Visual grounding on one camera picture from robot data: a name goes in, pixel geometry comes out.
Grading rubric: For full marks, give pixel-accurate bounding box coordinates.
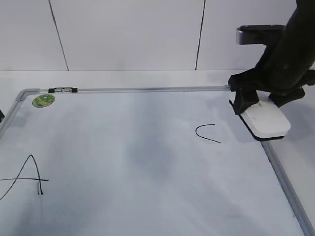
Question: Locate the small black object at edge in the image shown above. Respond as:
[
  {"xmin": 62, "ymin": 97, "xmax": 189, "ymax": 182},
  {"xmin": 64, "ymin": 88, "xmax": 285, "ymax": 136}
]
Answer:
[{"xmin": 0, "ymin": 110, "xmax": 5, "ymax": 122}]

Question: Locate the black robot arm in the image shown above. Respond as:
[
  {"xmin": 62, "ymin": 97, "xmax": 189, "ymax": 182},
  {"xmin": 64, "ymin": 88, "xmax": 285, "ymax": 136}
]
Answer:
[{"xmin": 228, "ymin": 0, "xmax": 315, "ymax": 115}]

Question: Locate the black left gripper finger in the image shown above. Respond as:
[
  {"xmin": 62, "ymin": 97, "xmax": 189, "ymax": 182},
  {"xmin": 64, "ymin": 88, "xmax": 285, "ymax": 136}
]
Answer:
[{"xmin": 232, "ymin": 88, "xmax": 259, "ymax": 115}]

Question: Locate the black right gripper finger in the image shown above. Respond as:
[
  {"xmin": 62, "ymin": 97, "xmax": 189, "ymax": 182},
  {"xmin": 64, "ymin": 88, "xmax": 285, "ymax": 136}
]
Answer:
[{"xmin": 269, "ymin": 88, "xmax": 306, "ymax": 108}]

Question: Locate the white board eraser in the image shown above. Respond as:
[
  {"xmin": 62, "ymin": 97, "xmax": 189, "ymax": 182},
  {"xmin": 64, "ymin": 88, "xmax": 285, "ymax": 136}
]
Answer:
[{"xmin": 239, "ymin": 91, "xmax": 291, "ymax": 142}]

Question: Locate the white board with grey frame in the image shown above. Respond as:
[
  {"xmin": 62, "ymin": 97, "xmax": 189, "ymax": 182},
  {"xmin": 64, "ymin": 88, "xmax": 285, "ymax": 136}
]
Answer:
[{"xmin": 0, "ymin": 89, "xmax": 303, "ymax": 236}]

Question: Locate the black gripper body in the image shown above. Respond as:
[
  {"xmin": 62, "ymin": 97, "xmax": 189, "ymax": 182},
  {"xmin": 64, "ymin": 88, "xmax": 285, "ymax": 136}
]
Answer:
[{"xmin": 228, "ymin": 26, "xmax": 315, "ymax": 94}]

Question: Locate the round green sticker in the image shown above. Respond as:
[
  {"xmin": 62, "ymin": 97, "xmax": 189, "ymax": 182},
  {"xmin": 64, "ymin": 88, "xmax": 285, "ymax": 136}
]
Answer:
[{"xmin": 32, "ymin": 94, "xmax": 55, "ymax": 108}]

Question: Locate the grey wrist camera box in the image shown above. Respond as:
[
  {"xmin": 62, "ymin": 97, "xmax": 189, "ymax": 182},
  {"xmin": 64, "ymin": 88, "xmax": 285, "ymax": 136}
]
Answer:
[{"xmin": 237, "ymin": 25, "xmax": 285, "ymax": 46}]

